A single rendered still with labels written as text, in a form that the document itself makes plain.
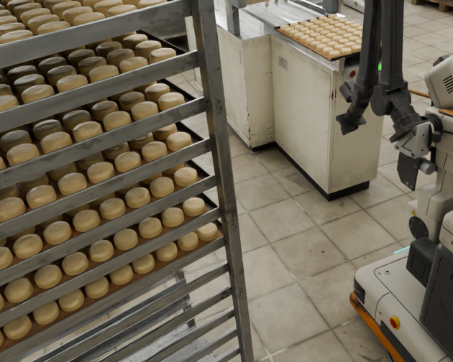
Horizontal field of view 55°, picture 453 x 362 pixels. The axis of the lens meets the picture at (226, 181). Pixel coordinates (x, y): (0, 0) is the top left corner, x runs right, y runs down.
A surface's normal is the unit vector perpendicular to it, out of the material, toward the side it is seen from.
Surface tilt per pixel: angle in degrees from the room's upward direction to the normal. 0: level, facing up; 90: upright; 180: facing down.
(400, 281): 0
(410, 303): 0
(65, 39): 90
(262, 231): 0
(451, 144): 90
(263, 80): 90
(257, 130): 90
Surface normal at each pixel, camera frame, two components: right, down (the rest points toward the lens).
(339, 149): 0.36, 0.51
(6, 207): -0.10, -0.80
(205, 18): 0.54, 0.45
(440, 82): -0.93, 0.29
